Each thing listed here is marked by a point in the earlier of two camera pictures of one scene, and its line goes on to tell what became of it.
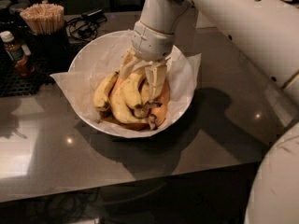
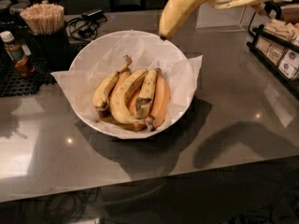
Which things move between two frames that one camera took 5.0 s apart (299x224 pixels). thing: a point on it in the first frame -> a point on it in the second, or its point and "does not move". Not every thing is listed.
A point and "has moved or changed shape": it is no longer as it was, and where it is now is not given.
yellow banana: x=132 y=90 has moved or changed shape
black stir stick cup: x=50 y=51 does not move
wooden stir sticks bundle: x=44 y=19 does not move
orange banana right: x=160 y=112 does not move
